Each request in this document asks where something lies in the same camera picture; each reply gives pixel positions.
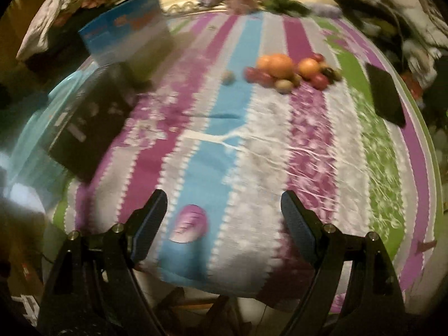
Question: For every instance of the small green fruit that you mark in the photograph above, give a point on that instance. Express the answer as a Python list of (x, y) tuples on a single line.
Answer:
[(296, 79), (337, 75)]

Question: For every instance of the small red tomato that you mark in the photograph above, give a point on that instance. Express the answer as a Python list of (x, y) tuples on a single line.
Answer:
[(267, 80), (316, 57)]

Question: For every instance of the striped floral blanket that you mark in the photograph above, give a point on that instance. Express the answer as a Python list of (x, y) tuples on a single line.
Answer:
[(245, 147)]

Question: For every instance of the yellow-green round fruit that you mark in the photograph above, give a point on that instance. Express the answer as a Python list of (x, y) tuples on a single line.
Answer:
[(228, 77), (283, 85)]

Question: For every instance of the pile of clothes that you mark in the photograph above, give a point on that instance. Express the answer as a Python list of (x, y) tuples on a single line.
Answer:
[(420, 17)]

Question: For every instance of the light blue cloth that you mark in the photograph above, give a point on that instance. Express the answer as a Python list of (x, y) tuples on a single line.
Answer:
[(31, 136)]

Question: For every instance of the green leafy bunch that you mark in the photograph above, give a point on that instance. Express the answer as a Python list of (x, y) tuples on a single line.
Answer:
[(285, 5)]

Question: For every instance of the black phone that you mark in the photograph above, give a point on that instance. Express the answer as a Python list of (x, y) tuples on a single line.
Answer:
[(385, 94)]

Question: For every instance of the blue and white carton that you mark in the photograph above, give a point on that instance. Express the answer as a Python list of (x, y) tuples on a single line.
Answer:
[(122, 35)]

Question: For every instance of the black box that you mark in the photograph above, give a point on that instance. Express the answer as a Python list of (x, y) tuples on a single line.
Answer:
[(87, 122)]

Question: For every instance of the small orange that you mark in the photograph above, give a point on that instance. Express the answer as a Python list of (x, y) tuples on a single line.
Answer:
[(308, 68)]

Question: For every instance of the white cloth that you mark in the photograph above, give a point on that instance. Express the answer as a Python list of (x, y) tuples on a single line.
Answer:
[(45, 24)]

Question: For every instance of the large red tomato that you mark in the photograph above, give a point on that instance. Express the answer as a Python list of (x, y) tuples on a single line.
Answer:
[(254, 74)]

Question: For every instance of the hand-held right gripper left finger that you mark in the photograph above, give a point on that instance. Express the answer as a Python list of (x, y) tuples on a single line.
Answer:
[(150, 224)]

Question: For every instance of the dark green fruit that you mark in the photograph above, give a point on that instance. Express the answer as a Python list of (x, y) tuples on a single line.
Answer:
[(328, 72)]

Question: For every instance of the large orange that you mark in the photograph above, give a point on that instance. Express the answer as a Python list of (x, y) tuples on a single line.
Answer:
[(274, 65)]

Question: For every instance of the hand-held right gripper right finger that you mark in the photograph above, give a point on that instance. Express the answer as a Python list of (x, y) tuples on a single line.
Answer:
[(297, 224)]

